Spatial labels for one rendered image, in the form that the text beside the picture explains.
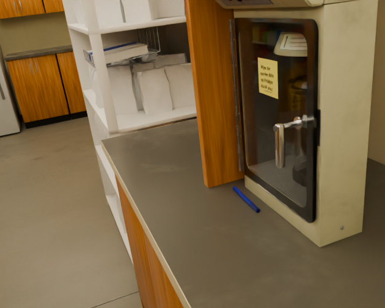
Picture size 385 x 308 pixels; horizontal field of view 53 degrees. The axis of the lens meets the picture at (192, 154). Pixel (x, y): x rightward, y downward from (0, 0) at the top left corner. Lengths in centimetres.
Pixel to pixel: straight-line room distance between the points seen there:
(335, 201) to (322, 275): 15
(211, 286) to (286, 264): 16
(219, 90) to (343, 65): 39
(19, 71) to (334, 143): 509
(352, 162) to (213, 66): 42
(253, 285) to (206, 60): 55
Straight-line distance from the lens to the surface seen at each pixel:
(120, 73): 200
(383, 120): 125
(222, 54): 101
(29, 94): 564
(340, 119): 76
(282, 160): 76
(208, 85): 101
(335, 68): 72
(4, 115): 558
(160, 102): 194
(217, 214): 97
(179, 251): 86
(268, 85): 83
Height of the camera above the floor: 145
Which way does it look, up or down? 22 degrees down
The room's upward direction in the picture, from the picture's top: 7 degrees counter-clockwise
